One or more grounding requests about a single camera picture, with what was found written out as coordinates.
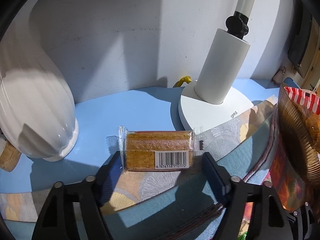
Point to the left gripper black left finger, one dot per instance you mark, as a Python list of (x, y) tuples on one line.
[(65, 204)]

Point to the dark wall frame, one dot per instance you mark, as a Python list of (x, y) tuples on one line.
[(305, 41)]

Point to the small brown bag figurine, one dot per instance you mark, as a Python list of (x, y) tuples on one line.
[(279, 75)]

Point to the amber ribbed glass bowl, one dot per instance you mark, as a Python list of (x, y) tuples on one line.
[(296, 140)]

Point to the brown wafer biscuit packet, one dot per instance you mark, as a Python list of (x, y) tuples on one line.
[(158, 151)]

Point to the floral woven table cloth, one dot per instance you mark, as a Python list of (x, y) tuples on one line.
[(144, 205)]

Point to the white desk lamp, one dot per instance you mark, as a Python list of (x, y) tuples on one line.
[(211, 100)]

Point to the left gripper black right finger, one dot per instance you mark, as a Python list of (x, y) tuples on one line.
[(268, 218)]

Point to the white ribbed vase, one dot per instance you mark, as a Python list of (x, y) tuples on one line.
[(37, 106)]

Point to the bamboo pen holder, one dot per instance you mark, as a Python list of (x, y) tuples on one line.
[(10, 157)]

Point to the red white bread bag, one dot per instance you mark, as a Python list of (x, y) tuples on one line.
[(307, 105)]

